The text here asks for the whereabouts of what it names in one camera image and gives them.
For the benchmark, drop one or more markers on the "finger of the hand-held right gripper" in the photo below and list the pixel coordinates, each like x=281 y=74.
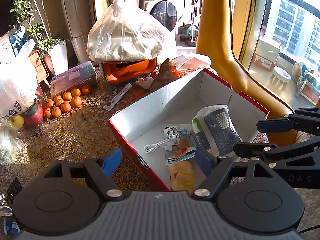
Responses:
x=275 y=125
x=287 y=152

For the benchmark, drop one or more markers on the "red apple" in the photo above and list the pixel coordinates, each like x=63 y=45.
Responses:
x=35 y=118

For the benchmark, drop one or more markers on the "white blue sausage packet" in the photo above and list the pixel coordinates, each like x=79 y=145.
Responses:
x=175 y=135

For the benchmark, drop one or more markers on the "patterned cushion bench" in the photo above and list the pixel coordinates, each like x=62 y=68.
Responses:
x=308 y=82

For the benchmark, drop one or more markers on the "pink white plush toy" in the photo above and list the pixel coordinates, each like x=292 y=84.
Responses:
x=145 y=82

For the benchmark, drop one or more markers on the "small blue packet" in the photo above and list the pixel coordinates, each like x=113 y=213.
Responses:
x=11 y=226

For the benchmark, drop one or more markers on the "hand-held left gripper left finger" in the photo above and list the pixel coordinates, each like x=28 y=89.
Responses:
x=112 y=158

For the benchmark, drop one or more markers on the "red white paper bag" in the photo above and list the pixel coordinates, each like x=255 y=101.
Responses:
x=192 y=63

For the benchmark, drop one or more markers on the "orange plastic container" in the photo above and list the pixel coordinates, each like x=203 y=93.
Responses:
x=130 y=71

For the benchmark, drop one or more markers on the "mustard yellow chair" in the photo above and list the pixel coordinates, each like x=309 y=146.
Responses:
x=225 y=30

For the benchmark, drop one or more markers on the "small wooden drawer cabinet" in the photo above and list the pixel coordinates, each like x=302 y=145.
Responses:
x=38 y=66

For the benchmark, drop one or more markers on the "white printed plastic bag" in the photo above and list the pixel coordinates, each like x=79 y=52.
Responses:
x=15 y=85

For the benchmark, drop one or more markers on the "black snack packet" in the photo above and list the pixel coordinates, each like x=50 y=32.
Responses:
x=13 y=190

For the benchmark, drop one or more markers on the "white navy snack packet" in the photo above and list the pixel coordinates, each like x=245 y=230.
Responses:
x=220 y=130

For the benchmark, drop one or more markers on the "clear plastic storage box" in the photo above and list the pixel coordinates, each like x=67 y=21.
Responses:
x=72 y=78

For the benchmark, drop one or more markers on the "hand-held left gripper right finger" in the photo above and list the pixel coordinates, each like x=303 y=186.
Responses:
x=203 y=161

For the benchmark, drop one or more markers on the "green bowl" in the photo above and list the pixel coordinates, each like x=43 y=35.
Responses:
x=32 y=108

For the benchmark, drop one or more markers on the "white standing air conditioner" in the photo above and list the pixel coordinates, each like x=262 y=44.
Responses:
x=77 y=17

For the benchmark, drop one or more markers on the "tall potted green plant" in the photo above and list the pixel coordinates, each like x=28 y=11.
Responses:
x=58 y=57

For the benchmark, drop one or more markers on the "pile of tangerines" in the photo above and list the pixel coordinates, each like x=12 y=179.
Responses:
x=65 y=105

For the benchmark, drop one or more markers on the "yellow apple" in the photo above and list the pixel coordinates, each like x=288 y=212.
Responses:
x=16 y=122

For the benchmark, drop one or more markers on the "clear bag of greens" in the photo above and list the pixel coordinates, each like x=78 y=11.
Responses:
x=6 y=147

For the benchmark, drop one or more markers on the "red white cardboard box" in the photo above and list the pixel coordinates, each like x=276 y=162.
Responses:
x=180 y=97

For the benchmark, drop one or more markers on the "printed carton box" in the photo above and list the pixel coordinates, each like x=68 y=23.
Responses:
x=266 y=57

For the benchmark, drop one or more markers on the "golden curtain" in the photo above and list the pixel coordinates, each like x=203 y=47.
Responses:
x=102 y=0

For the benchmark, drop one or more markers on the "white round stool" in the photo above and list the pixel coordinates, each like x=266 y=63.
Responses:
x=281 y=76

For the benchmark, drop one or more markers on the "clear bag of beige cloth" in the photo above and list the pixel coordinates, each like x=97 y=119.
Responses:
x=125 y=37

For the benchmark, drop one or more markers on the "silver foil packet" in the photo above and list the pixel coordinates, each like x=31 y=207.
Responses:
x=3 y=205

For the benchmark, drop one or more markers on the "white tube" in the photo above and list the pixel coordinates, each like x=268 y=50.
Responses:
x=117 y=97

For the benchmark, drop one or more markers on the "white washing machine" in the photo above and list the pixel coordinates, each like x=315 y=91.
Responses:
x=165 y=12

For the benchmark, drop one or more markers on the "lace patterned desktop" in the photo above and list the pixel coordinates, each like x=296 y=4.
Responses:
x=82 y=135

